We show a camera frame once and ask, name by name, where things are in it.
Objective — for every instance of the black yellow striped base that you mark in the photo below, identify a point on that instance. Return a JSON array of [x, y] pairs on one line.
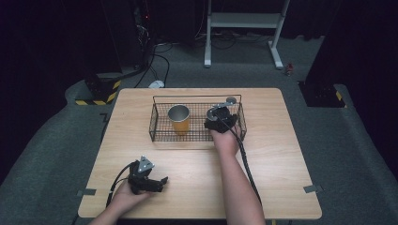
[[322, 95], [98, 92]]

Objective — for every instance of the grey tape strip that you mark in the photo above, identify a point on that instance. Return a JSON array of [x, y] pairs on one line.
[[86, 192], [313, 188]]

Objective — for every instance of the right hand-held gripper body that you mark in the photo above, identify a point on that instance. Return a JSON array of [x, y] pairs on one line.
[[223, 117]]

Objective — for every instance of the person's left hand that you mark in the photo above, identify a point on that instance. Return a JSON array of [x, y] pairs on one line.
[[125, 198]]

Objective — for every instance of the white metal stand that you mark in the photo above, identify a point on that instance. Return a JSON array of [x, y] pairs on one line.
[[244, 20]]

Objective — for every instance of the grey round table grommet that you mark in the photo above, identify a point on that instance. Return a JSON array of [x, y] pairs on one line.
[[231, 99]]

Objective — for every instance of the white power adapter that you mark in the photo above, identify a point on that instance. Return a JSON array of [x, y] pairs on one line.
[[156, 84]]

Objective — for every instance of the small red object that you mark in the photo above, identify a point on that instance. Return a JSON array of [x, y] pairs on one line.
[[289, 69]]

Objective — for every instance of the person's right hand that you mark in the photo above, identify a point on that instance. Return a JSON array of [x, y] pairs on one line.
[[226, 140]]

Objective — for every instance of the dark equipment rack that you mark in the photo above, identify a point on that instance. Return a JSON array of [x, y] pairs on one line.
[[142, 34]]

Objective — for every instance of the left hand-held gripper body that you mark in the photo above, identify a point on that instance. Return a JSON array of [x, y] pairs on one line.
[[140, 179]]

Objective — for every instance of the orange cup with steel inside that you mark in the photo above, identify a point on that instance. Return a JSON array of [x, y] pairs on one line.
[[180, 123]]

